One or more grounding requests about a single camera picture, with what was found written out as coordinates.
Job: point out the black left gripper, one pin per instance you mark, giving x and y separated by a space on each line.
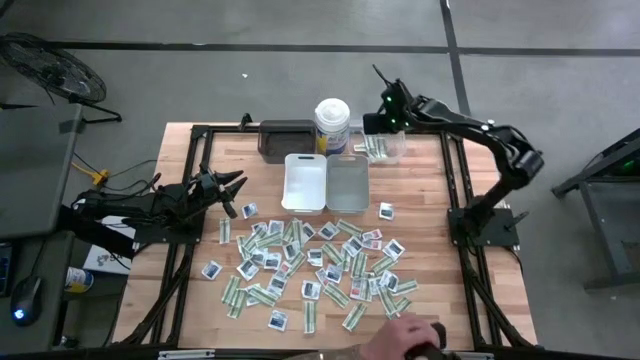
210 186

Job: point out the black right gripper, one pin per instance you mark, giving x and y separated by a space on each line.
395 107

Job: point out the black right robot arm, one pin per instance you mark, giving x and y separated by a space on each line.
465 125

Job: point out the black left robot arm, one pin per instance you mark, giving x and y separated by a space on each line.
150 204

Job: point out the clear plastic container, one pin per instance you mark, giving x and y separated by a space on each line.
397 150

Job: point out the disinfectant wipes canister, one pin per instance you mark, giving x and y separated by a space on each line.
332 115

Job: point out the black table clamp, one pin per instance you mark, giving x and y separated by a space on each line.
245 120

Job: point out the dark grey plastic tray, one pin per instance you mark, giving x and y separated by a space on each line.
285 145

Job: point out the white plastic bin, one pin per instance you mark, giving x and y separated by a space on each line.
305 170

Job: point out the grey plastic bin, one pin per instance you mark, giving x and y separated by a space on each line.
347 180

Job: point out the black slanted bar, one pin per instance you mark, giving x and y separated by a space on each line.
95 232

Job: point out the white cardboard box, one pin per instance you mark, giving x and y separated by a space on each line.
105 260

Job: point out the white and yellow canister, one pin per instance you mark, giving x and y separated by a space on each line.
80 280

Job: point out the grey desk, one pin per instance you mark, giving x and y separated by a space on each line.
35 165

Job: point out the dark metal cart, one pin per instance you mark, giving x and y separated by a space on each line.
590 172

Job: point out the black floor fan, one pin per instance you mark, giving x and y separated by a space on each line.
55 70

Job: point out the person's hand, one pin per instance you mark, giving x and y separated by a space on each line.
395 335

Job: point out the black handheld device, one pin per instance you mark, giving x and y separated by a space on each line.
437 335

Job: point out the black computer mouse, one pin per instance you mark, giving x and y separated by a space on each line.
26 301

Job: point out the black keyboard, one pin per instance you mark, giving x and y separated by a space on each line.
4 270

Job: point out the black metal table frame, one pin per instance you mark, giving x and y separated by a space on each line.
230 129

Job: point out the white metal bracket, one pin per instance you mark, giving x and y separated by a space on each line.
186 354
470 356

